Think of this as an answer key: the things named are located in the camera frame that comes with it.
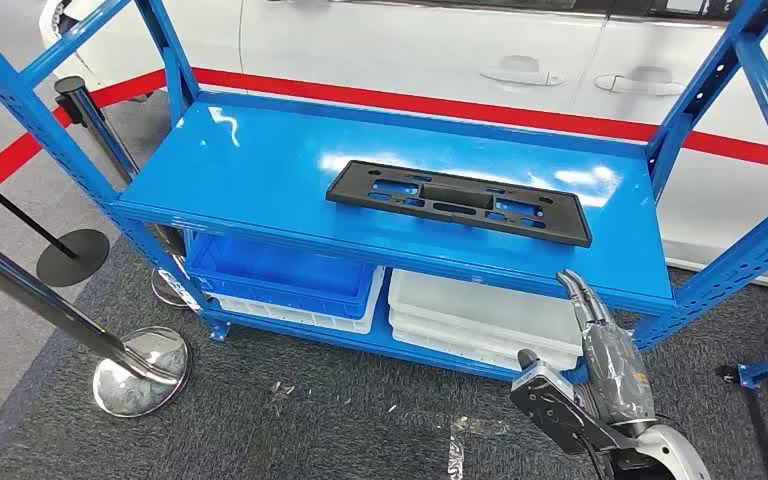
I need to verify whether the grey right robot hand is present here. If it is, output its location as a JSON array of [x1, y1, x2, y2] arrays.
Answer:
[[556, 269, 658, 429]]

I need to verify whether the black plastic panel part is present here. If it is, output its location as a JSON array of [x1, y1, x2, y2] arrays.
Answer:
[[325, 160, 593, 249]]

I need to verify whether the blue metal shelf rack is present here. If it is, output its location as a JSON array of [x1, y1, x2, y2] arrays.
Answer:
[[0, 0, 768, 386]]

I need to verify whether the red barrier belt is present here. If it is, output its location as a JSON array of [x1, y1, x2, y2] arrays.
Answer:
[[89, 67, 768, 170], [0, 107, 74, 217]]

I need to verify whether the blue plastic bin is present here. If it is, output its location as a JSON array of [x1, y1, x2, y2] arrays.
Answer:
[[185, 231, 380, 321]]

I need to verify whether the white car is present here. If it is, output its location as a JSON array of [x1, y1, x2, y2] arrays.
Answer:
[[38, 0, 768, 294]]

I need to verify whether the thin black stanchion, black base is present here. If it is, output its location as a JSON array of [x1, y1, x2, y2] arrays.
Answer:
[[0, 161, 111, 289]]

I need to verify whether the black stanchion with chrome base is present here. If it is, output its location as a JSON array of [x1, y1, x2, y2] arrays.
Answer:
[[0, 223, 192, 419], [53, 75, 193, 310]]

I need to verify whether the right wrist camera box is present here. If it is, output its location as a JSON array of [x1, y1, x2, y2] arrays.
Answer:
[[509, 349, 634, 465]]

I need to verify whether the white car door handle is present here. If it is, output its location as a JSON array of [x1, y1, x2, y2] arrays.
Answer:
[[593, 66, 687, 98], [479, 55, 567, 88]]

